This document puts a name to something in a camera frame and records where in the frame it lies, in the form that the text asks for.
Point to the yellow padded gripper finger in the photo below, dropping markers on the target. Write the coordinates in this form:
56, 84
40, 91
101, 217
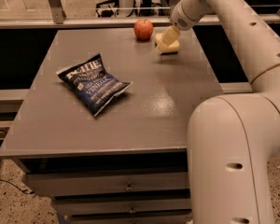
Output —
169, 36

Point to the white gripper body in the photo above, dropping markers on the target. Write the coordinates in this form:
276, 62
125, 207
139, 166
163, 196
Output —
179, 19

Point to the yellow sponge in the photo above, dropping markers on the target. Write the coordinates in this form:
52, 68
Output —
173, 48

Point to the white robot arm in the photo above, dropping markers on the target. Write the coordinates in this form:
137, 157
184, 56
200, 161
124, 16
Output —
231, 137

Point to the red apple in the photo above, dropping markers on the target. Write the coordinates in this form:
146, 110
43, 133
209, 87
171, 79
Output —
143, 29

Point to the blue kettle chips bag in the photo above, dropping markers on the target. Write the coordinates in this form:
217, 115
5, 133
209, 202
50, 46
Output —
92, 84

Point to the grey metal railing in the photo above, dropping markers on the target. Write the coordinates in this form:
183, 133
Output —
26, 14

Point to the grey drawer cabinet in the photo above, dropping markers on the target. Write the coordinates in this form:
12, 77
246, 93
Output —
128, 164

